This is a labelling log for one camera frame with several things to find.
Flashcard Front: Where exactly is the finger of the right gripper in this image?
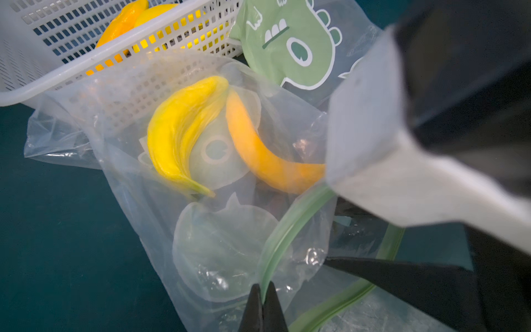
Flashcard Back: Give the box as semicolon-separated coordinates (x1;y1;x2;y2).
324;257;485;331

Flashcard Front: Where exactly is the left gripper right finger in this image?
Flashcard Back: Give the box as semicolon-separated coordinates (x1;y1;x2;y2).
262;282;288;332

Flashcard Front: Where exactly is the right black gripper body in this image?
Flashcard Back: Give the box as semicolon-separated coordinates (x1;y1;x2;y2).
465;226;530;331

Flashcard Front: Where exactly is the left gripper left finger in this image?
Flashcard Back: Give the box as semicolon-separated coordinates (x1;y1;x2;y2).
238;284;263;332

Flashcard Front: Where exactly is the orange banana bag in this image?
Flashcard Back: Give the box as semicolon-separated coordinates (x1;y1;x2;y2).
225;89;325;194

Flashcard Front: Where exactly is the clear zip bag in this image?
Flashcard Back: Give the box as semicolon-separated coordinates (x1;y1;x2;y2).
24;50;404;331

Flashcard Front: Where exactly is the yellow banana bag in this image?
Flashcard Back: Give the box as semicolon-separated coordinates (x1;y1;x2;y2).
96;0;149;48
134;4;179;28
147;76;229;197

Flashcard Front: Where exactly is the green printed zip bag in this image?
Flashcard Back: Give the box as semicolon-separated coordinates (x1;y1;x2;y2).
230;0;382;111

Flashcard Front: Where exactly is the white perforated plastic basket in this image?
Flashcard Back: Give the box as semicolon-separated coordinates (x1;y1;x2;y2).
1;1;241;108

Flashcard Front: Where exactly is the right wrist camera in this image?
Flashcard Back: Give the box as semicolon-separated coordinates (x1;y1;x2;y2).
326;1;530;253

